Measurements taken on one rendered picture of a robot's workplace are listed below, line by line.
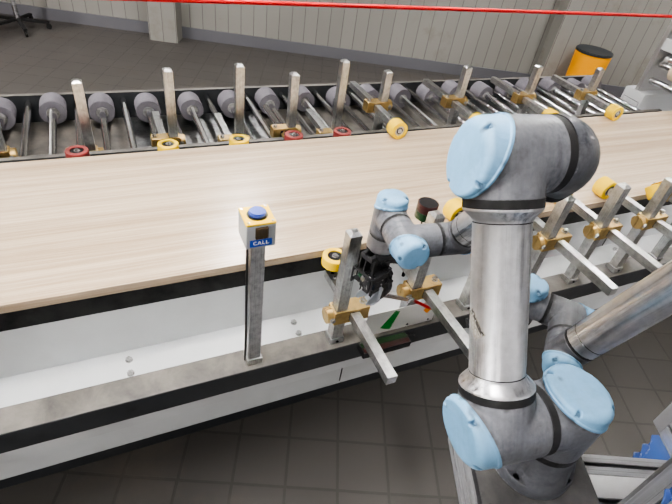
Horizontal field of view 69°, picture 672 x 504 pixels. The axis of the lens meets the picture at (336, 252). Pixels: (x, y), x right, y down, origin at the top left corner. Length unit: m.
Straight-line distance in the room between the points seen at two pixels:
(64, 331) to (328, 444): 1.13
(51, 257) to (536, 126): 1.28
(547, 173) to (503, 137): 0.09
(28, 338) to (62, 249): 0.26
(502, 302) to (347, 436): 1.52
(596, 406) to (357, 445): 1.41
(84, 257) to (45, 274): 0.11
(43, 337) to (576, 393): 1.31
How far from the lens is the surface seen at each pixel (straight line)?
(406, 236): 1.03
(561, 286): 2.06
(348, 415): 2.22
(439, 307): 1.50
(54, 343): 1.59
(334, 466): 2.11
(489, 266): 0.73
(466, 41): 6.17
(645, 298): 1.01
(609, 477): 1.25
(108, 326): 1.55
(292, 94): 2.23
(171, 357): 1.60
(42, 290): 1.47
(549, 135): 0.73
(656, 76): 4.14
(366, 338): 1.39
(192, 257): 1.49
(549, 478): 0.99
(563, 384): 0.88
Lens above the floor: 1.87
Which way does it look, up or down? 40 degrees down
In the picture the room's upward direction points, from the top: 10 degrees clockwise
